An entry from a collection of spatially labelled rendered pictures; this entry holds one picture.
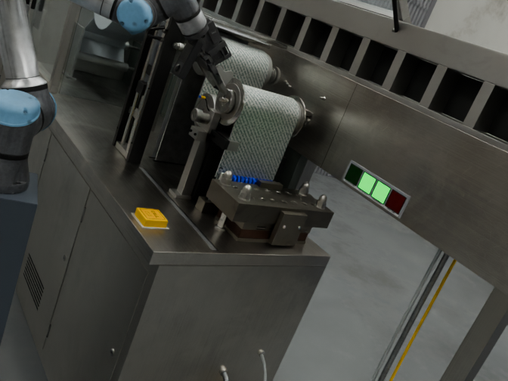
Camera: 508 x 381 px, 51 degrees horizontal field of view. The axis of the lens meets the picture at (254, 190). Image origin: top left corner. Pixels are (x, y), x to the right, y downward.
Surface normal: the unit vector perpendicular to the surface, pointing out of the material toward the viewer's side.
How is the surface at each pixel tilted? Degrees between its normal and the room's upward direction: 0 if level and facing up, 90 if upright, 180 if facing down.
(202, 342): 90
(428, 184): 90
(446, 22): 90
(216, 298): 90
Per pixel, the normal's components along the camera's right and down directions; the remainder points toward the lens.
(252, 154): 0.53, 0.45
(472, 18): 0.34, 0.42
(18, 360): 0.36, -0.88
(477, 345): -0.77, -0.10
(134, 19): 0.05, 0.34
